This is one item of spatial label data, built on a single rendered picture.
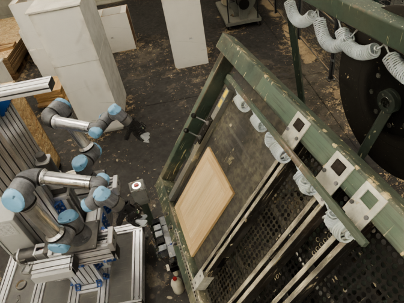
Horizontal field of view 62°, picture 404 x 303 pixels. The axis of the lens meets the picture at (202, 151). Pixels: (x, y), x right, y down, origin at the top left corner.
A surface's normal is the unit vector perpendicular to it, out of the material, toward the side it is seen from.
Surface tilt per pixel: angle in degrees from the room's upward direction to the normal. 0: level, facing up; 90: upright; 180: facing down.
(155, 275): 0
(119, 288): 0
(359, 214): 55
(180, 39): 90
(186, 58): 90
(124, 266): 0
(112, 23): 90
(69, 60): 90
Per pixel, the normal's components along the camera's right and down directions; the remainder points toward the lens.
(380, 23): -0.94, 0.30
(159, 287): -0.14, -0.73
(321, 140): -0.85, -0.17
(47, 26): 0.13, 0.65
